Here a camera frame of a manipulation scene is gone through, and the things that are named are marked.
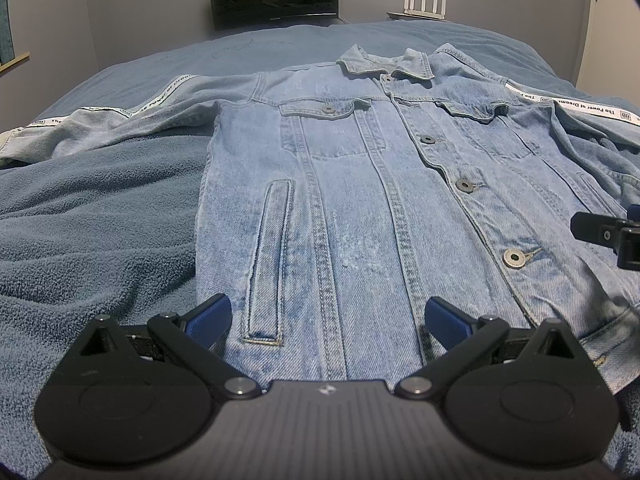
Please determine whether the light blue denim jacket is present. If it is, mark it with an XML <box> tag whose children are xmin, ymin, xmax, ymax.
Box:
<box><xmin>0</xmin><ymin>42</ymin><xmax>640</xmax><ymax>396</ymax></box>

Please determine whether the blue fleece bed blanket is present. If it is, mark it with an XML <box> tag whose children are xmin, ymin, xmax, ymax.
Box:
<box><xmin>0</xmin><ymin>20</ymin><xmax>640</xmax><ymax>480</ymax></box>

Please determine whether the white wifi router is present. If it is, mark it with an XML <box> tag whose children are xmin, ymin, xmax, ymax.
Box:
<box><xmin>387</xmin><ymin>0</ymin><xmax>447</xmax><ymax>21</ymax></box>

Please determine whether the wooden window sill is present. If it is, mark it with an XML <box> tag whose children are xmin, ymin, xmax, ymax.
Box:
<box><xmin>0</xmin><ymin>52</ymin><xmax>30</xmax><ymax>74</ymax></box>

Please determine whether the teal window curtain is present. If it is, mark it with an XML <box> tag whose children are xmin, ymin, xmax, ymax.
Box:
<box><xmin>0</xmin><ymin>0</ymin><xmax>15</xmax><ymax>64</ymax></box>

